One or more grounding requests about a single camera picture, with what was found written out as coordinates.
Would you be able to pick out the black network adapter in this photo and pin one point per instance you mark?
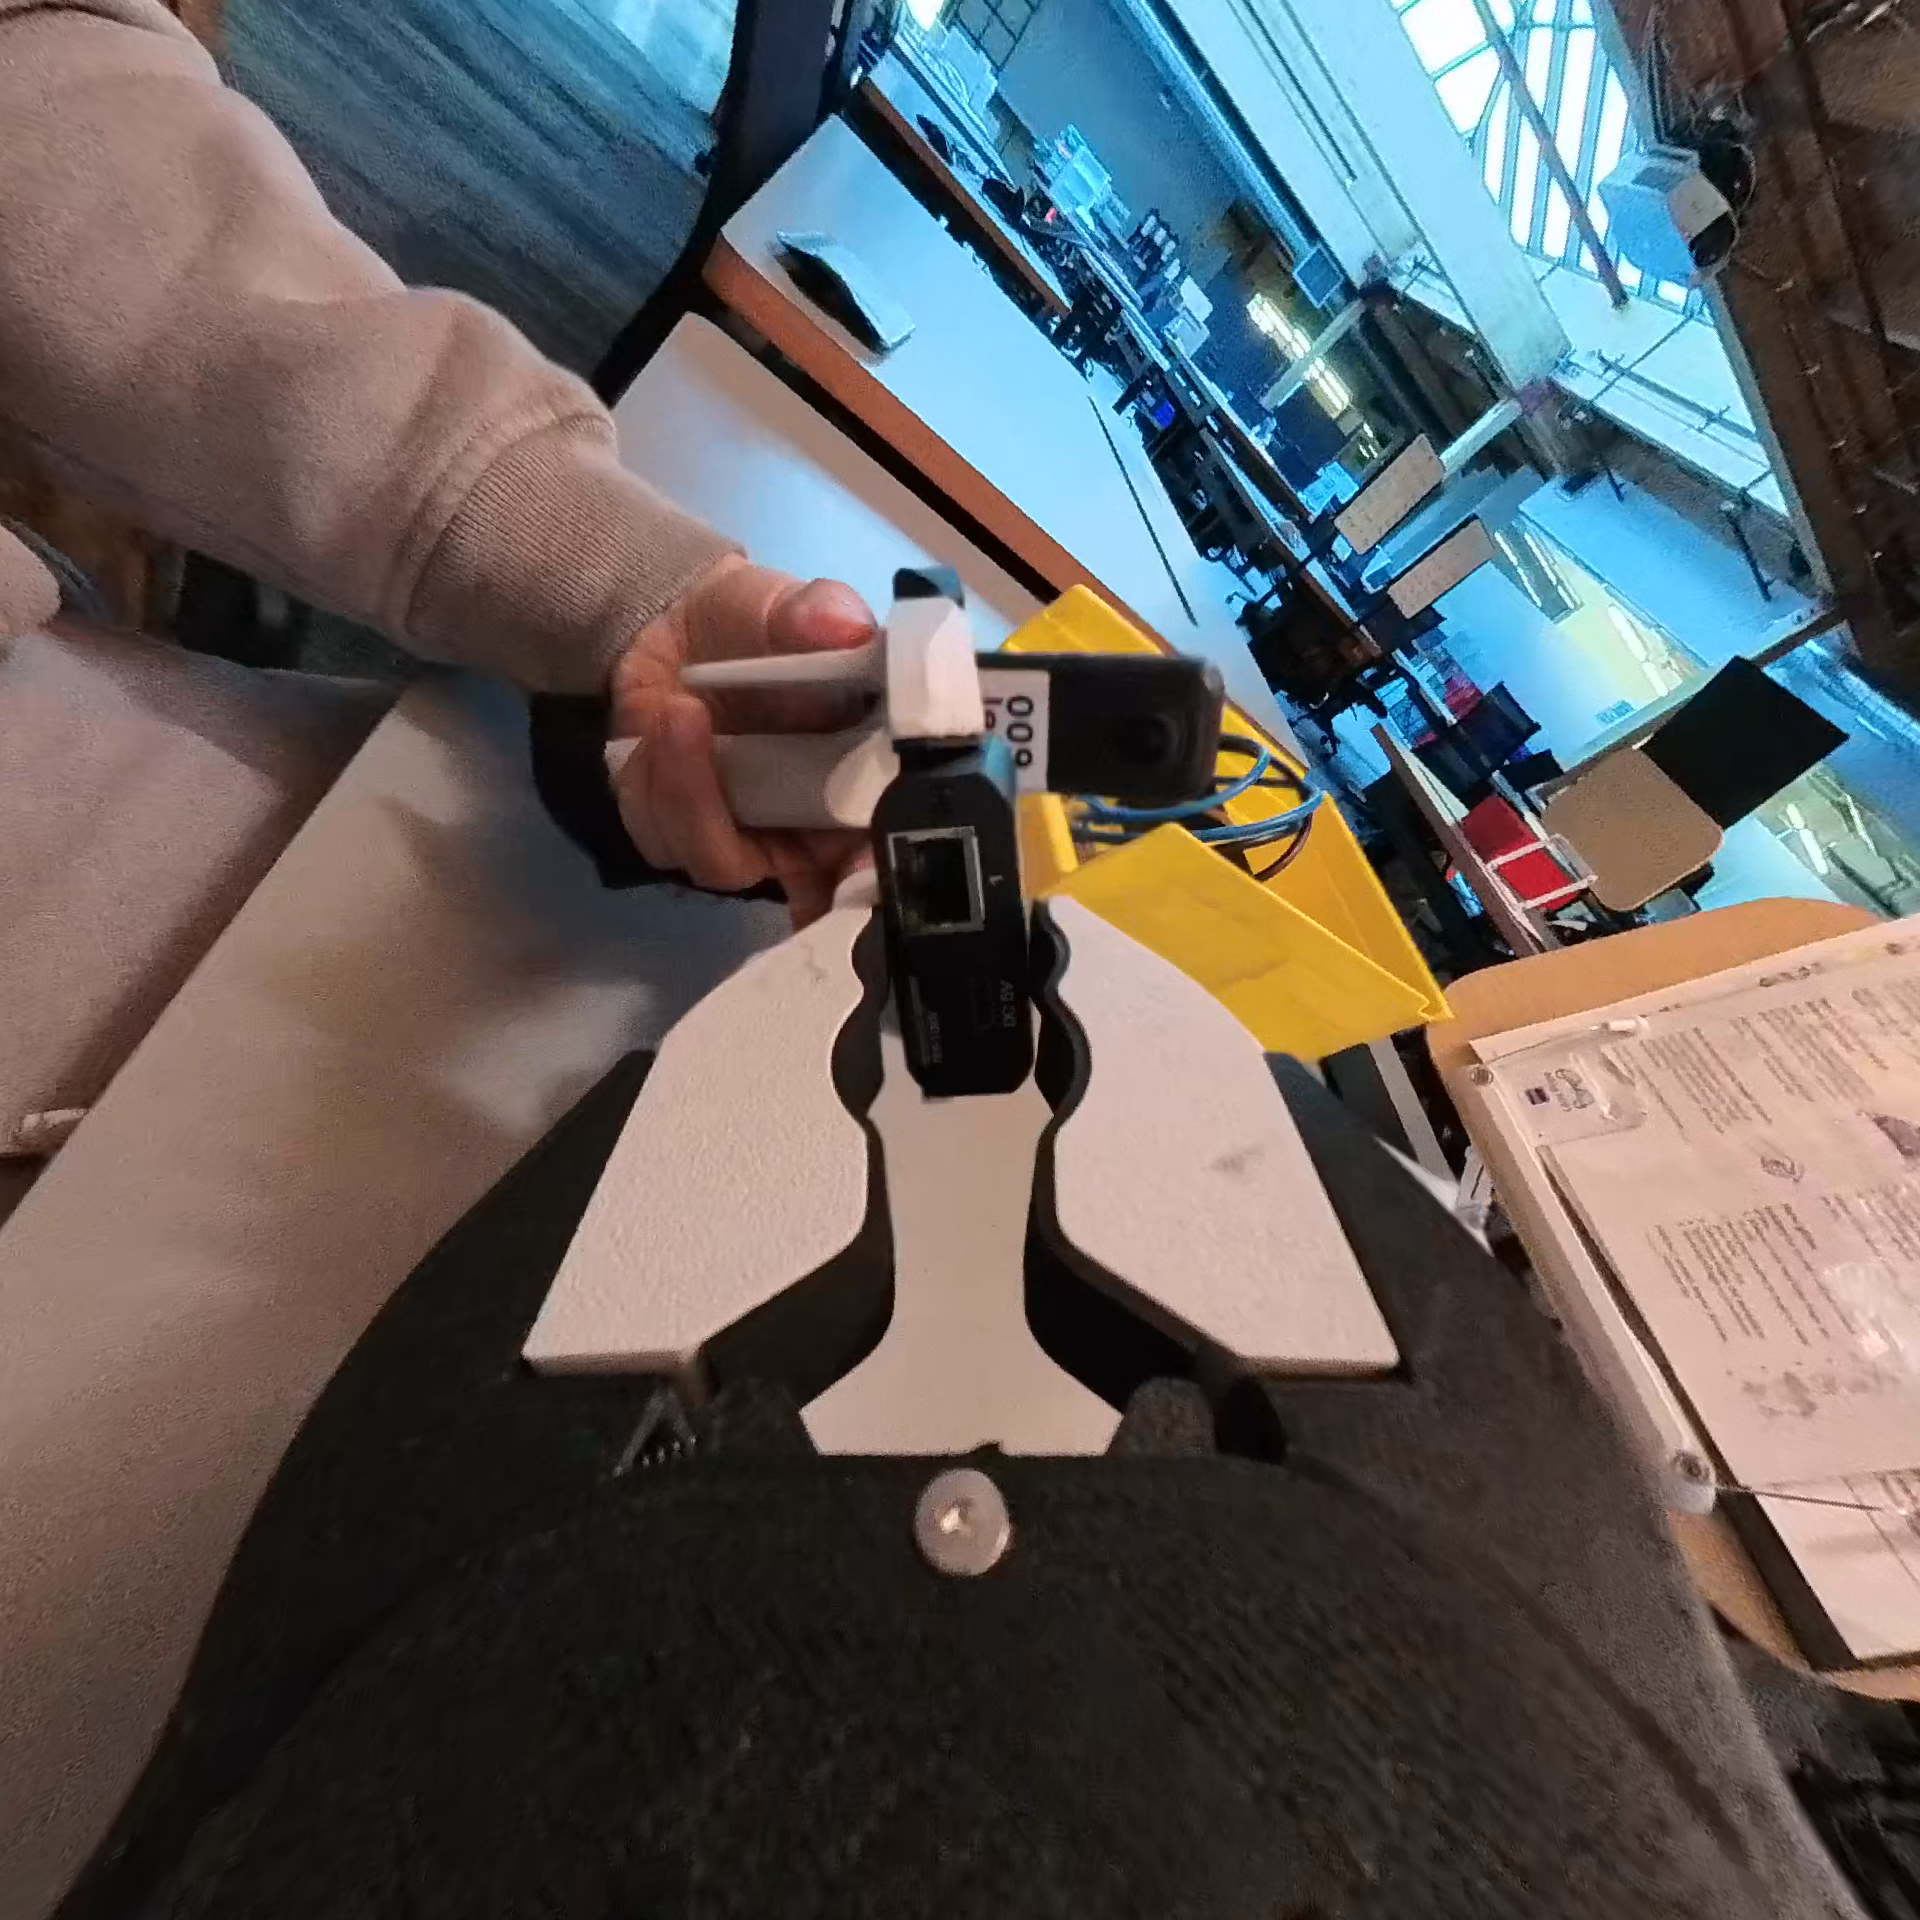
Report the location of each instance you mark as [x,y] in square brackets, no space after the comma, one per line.
[961,973]

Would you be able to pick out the white wall camera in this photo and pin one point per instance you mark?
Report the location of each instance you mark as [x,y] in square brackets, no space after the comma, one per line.
[1650,201]

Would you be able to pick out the cluttered background workbench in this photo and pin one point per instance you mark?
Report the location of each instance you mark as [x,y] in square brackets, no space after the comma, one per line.
[1117,292]

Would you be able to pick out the person's light hoodie torso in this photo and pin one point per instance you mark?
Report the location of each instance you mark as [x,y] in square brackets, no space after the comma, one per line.
[148,826]

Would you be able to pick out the yellow storage bin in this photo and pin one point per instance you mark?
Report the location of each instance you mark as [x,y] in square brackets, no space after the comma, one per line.
[1244,930]

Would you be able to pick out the black chair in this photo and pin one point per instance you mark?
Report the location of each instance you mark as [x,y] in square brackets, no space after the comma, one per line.
[779,119]

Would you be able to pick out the small black device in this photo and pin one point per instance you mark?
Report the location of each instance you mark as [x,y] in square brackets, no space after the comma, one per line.
[838,284]

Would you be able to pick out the black panel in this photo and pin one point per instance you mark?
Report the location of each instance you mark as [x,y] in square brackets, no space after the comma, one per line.
[1747,735]

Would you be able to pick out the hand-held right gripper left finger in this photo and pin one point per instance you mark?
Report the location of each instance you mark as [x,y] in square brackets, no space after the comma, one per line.
[705,1170]

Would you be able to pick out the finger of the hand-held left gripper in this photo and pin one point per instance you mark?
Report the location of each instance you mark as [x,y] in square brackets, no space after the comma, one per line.
[932,675]

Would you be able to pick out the white table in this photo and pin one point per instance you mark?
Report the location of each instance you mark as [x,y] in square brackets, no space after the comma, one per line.
[974,375]

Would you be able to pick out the person's left forearm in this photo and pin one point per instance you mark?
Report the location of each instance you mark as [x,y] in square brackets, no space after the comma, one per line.
[300,300]

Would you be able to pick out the white clipboard with papers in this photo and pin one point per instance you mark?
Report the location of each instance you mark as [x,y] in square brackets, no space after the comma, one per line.
[1769,1201]

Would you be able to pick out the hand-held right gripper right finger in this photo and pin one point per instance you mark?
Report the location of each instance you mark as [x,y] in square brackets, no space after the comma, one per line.
[1200,1185]

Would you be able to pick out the person's left hand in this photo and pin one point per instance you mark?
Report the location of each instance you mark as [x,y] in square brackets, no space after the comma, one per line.
[675,780]

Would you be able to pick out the red crate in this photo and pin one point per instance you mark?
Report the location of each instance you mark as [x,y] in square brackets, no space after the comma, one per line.
[1506,840]

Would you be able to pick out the pale sign board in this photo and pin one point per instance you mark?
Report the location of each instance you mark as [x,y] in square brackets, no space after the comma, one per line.
[1441,569]
[1387,493]

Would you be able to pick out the beige rounded panel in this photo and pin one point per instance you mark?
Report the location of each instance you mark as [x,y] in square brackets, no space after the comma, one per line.
[1635,833]

